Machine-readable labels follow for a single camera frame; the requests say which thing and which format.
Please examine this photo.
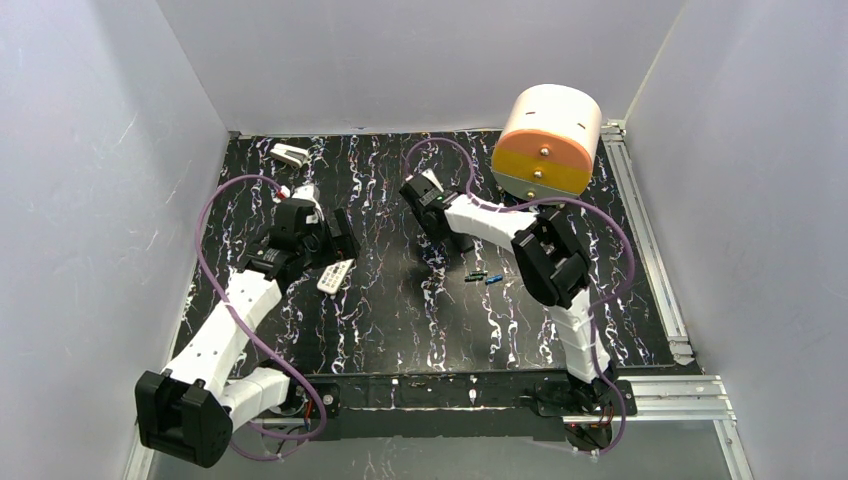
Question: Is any white remote control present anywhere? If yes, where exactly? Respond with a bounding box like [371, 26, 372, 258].
[317, 259, 355, 295]

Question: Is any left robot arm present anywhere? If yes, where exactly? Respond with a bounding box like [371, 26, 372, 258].
[135, 198, 359, 468]

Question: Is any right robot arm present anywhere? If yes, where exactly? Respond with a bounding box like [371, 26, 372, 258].
[400, 174, 612, 401]

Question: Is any dark green battery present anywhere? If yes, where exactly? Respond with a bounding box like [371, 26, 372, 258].
[465, 272, 489, 282]

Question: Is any small white clip object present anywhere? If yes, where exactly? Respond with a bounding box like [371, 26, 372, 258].
[268, 143, 311, 169]

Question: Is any pink orange cylindrical drawer box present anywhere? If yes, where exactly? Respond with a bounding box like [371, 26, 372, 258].
[491, 84, 602, 200]

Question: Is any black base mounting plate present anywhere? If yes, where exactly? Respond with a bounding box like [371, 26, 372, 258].
[309, 369, 637, 447]

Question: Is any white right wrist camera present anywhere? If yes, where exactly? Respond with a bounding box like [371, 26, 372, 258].
[421, 168, 444, 192]

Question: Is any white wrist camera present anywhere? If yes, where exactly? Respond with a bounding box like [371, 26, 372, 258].
[421, 168, 444, 192]
[273, 184, 323, 213]

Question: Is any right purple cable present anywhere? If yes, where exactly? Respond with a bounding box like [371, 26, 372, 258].
[402, 137, 637, 458]

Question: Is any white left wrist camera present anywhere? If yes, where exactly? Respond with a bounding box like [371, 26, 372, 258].
[273, 184, 323, 213]

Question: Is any aluminium frame rail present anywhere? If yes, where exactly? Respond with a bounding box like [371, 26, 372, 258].
[122, 119, 753, 480]

